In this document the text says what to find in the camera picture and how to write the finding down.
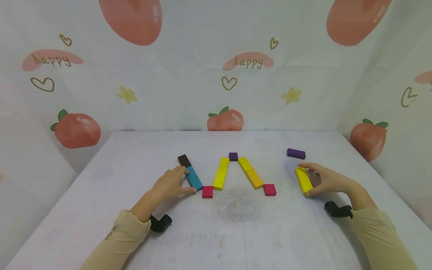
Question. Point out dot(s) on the person's right hand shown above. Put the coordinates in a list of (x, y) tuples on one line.
[(334, 182)]

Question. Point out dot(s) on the person's left hand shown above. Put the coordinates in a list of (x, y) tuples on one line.
[(168, 185)]

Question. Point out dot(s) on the person's right thumb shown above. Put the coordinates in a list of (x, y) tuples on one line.
[(315, 191)]

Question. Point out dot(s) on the person's right fingers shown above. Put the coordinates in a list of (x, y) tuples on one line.
[(316, 177)]

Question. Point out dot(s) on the person's left fingers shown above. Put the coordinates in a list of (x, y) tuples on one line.
[(179, 171)]

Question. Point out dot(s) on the person's left thumb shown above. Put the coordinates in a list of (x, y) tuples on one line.
[(187, 191)]

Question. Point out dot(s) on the person's right index finger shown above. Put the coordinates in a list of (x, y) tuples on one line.
[(308, 165)]

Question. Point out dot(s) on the blue wooden block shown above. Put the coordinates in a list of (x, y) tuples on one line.
[(195, 180)]

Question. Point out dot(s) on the yellow wooden block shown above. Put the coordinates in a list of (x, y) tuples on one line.
[(223, 164), (220, 180), (303, 180), (245, 164)]

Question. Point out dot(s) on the person's left forearm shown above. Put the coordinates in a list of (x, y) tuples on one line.
[(125, 232)]

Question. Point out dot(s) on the person's right forearm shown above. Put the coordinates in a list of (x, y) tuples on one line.
[(378, 232)]

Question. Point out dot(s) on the brown wooden block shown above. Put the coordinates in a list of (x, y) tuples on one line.
[(184, 160)]

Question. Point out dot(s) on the long purple wooden block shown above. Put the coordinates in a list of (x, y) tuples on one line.
[(296, 153)]

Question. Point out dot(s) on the pink square block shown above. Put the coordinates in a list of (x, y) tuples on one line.
[(207, 192), (270, 189)]

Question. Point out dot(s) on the black wrist band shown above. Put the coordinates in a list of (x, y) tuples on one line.
[(160, 222), (338, 210)]

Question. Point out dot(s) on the orange-yellow wooden block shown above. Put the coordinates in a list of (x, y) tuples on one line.
[(255, 179)]

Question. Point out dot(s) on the small purple square block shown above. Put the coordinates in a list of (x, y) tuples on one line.
[(233, 156)]

